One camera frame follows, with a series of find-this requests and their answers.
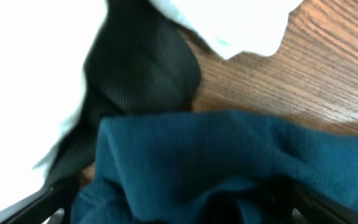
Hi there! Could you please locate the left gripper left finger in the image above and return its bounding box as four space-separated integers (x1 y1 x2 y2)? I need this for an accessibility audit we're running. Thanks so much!
0 182 80 224

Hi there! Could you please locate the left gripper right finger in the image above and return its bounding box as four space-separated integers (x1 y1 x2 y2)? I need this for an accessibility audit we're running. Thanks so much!
290 184 358 224

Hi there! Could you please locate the blue polo shirt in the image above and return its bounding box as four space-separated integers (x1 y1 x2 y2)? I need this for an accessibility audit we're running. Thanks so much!
71 111 358 223

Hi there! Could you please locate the white t-shirt with black print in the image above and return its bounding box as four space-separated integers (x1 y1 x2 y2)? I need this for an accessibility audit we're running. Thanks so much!
0 0 300 211

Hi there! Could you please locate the black garment on left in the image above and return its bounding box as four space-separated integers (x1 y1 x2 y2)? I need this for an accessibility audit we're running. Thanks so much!
46 0 201 184

